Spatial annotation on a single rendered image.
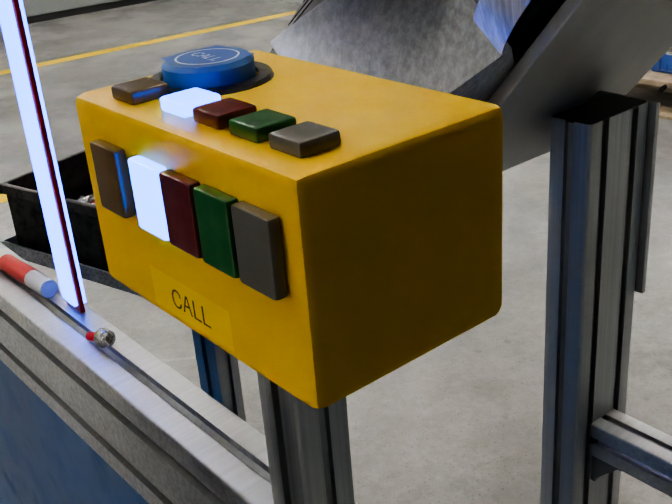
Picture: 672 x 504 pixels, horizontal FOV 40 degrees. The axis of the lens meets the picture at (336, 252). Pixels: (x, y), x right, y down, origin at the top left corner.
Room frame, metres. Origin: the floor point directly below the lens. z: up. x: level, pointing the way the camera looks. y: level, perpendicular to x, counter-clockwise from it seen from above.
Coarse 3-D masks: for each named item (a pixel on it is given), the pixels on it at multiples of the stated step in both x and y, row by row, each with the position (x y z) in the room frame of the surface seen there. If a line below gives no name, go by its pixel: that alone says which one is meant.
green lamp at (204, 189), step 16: (208, 192) 0.30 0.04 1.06; (224, 192) 0.30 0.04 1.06; (208, 208) 0.30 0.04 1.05; (224, 208) 0.29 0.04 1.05; (208, 224) 0.30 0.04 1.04; (224, 224) 0.29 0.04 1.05; (208, 240) 0.30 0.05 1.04; (224, 240) 0.29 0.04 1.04; (208, 256) 0.30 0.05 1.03; (224, 256) 0.29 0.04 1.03; (224, 272) 0.30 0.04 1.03
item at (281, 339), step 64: (256, 64) 0.41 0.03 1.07; (128, 128) 0.35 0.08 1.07; (192, 128) 0.33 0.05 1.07; (384, 128) 0.31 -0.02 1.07; (448, 128) 0.31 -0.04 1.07; (256, 192) 0.29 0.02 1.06; (320, 192) 0.27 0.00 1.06; (384, 192) 0.29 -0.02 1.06; (448, 192) 0.31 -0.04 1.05; (128, 256) 0.37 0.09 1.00; (192, 256) 0.33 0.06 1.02; (320, 256) 0.27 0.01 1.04; (384, 256) 0.29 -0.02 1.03; (448, 256) 0.31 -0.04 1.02; (192, 320) 0.33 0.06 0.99; (256, 320) 0.29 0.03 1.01; (320, 320) 0.27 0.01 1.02; (384, 320) 0.29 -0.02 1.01; (448, 320) 0.31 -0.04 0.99; (320, 384) 0.27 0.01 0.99
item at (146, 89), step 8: (136, 80) 0.38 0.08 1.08; (144, 80) 0.38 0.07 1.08; (152, 80) 0.38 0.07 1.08; (112, 88) 0.38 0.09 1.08; (120, 88) 0.37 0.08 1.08; (128, 88) 0.37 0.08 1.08; (136, 88) 0.37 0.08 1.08; (144, 88) 0.37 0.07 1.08; (152, 88) 0.37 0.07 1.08; (160, 88) 0.37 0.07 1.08; (168, 88) 0.38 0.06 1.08; (120, 96) 0.37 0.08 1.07; (128, 96) 0.37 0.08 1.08; (136, 96) 0.37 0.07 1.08; (144, 96) 0.37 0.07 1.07; (152, 96) 0.37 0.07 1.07; (160, 96) 0.37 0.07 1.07; (136, 104) 0.37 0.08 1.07
